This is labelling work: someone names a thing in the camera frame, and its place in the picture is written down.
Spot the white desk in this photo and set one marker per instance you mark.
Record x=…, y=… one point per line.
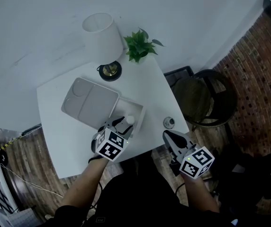
x=62, y=136

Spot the dark round stool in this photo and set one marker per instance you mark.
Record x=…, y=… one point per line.
x=197, y=98

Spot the black box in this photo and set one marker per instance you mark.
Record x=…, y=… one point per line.
x=177, y=74

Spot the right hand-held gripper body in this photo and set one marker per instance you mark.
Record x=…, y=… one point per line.
x=197, y=162

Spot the small white round item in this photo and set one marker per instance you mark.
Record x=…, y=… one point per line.
x=130, y=120

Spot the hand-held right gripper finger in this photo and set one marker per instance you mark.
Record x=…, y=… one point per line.
x=180, y=139
x=169, y=142

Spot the green potted plant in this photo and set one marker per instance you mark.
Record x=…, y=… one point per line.
x=139, y=46

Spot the grey divided tray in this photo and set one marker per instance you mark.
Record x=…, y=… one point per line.
x=95, y=103

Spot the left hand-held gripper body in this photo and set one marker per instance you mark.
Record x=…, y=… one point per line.
x=109, y=145

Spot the person's black clothing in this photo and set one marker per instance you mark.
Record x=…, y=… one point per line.
x=145, y=202

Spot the person's right forearm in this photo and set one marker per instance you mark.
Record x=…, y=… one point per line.
x=199, y=193

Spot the person's left forearm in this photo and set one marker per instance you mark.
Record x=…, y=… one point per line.
x=85, y=183

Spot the round silver desk grommet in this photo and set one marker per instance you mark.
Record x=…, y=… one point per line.
x=169, y=122

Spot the white shade table lamp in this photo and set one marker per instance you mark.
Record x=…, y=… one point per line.
x=102, y=37

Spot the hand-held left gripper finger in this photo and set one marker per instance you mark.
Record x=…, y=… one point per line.
x=127, y=131
x=117, y=121

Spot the white desk drawer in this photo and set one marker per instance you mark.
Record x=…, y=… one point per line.
x=128, y=107

